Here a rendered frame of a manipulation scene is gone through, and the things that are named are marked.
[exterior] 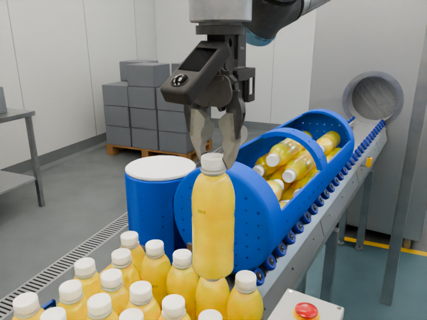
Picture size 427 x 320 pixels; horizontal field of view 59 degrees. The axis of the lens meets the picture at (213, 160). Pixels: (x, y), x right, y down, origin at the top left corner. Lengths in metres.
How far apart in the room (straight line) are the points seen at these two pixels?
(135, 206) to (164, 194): 0.13
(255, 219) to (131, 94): 4.06
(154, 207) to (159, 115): 3.30
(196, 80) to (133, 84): 4.30
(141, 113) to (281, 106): 2.42
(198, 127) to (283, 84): 5.57
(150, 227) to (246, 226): 0.63
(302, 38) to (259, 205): 5.27
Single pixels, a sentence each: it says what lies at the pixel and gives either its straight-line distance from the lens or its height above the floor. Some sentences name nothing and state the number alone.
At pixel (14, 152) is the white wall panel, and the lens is 4.75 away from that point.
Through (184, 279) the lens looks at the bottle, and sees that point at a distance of 0.80.
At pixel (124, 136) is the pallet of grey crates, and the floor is 0.28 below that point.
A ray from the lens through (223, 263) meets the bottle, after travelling 0.64.
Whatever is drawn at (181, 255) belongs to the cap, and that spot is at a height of 1.11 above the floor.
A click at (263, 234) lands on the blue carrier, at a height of 1.09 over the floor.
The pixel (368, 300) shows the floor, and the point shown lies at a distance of 2.62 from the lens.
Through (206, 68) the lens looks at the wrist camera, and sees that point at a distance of 0.51.
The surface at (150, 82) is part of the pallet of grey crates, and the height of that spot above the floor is 0.99.
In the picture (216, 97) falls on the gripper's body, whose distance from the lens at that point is 0.56.
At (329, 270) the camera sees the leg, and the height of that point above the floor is 0.40.
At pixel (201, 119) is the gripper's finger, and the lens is 0.58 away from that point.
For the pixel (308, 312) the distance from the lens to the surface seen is 0.66.
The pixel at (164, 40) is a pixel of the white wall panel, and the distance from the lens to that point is 6.86.
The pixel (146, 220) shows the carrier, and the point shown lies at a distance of 1.46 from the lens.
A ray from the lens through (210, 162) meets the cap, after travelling 0.57.
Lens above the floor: 1.53
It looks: 18 degrees down
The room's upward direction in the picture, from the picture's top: straight up
